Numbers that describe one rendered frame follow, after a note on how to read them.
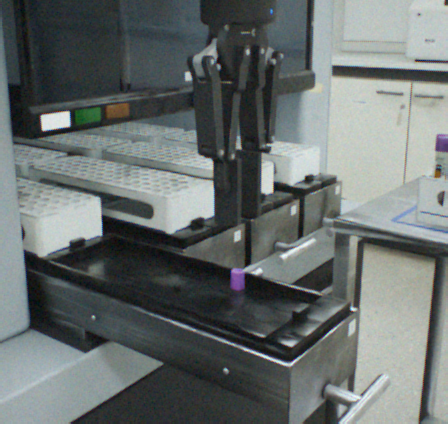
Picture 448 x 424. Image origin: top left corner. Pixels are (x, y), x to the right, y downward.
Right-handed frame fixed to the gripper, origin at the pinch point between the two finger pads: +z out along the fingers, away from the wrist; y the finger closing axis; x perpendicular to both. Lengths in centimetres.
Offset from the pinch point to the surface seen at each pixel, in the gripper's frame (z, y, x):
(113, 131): 5, -36, -57
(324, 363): 13.6, 4.8, 13.4
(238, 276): 9.6, 0.5, 0.5
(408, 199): 9.4, -38.9, 4.2
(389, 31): -11, -288, -104
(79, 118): -6.4, 5.6, -17.6
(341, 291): 20.0, -23.8, 1.1
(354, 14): -20, -288, -125
